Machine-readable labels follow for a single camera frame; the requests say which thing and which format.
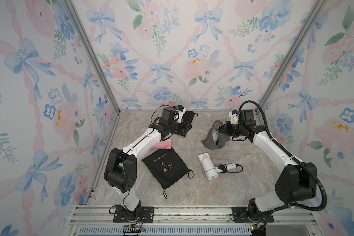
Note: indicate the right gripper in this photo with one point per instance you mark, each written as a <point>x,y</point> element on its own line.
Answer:
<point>224,127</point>

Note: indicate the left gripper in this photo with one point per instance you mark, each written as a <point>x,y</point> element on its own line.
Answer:
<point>181,131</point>

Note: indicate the grey drawstring pouch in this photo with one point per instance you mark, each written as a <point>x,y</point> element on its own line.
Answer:
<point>223,138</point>

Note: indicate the white hair dryer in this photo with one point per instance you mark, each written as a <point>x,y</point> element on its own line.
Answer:
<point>212,172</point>
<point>215,137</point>

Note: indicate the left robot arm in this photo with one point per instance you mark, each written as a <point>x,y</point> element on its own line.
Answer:
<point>121,168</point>

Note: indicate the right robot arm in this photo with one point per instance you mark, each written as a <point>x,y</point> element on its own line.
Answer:
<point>297,181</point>

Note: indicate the pink hair dryer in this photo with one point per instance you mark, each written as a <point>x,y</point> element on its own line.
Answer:
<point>167,144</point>

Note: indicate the black pouch at back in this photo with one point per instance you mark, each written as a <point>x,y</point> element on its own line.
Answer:
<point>186,124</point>

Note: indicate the black pouch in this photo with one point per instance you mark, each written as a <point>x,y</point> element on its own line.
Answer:
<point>167,167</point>
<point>186,124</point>

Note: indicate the black pouch in front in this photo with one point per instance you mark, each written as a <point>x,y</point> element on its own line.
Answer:
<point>167,167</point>

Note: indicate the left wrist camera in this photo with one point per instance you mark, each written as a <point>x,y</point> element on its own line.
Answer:
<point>180,111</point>

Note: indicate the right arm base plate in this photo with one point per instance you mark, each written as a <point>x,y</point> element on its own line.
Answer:
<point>244,215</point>

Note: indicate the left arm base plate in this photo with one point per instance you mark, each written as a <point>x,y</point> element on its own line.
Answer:
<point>141,214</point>

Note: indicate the aluminium front rail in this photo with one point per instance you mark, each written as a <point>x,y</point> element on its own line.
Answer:
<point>193,220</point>

